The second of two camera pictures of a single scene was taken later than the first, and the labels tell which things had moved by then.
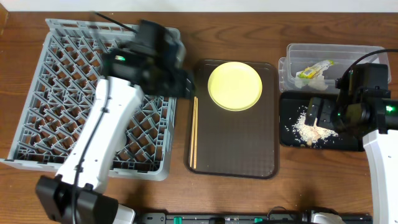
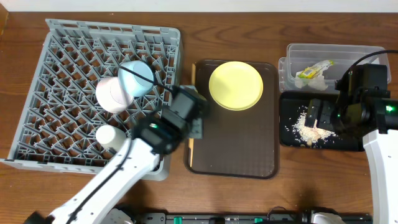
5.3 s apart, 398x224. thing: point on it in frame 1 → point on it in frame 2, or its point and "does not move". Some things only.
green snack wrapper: (310, 72) does not move
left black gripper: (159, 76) → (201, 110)
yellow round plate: (235, 86) does not move
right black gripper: (323, 112) does not move
